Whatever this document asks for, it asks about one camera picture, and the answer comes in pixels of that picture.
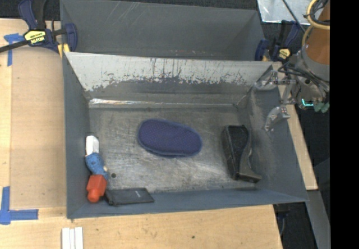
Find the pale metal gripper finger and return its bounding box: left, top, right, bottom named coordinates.
left=253, top=70, right=297, bottom=92
left=263, top=104, right=291, bottom=132

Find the grey metal bin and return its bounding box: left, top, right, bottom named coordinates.
left=58, top=0, right=310, bottom=220

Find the navy blue oval slipper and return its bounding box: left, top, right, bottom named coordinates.
left=137, top=118, right=203, bottom=158

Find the black flat pouch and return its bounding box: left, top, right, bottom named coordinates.
left=104, top=187, right=155, bottom=206

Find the blue and white toy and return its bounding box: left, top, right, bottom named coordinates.
left=84, top=135, right=109, bottom=181

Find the red plastic block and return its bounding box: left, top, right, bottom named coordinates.
left=86, top=174, right=108, bottom=204

